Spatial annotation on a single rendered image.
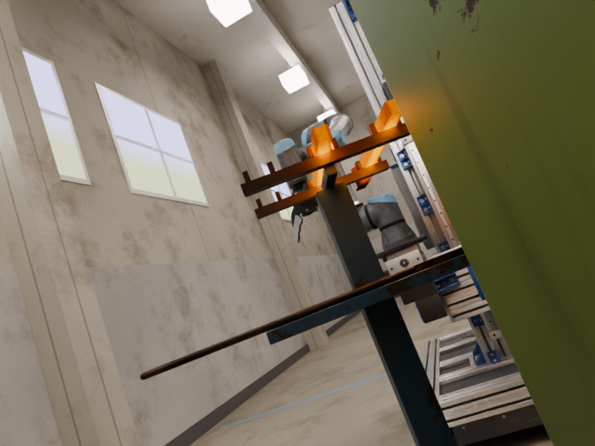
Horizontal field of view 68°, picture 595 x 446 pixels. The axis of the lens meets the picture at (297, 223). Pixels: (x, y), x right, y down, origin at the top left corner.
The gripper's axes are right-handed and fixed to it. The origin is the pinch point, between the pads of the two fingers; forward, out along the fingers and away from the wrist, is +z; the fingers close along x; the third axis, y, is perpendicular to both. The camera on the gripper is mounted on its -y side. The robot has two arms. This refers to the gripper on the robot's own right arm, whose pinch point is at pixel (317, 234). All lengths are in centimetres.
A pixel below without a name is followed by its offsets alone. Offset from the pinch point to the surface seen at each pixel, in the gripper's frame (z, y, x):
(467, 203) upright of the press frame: 15, -88, -39
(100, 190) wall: -140, 179, 215
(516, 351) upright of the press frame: 33, -84, -37
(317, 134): -5, -75, -24
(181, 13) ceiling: -438, 405, 166
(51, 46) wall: -291, 174, 215
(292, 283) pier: -16, 543, 201
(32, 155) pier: -141, 86, 187
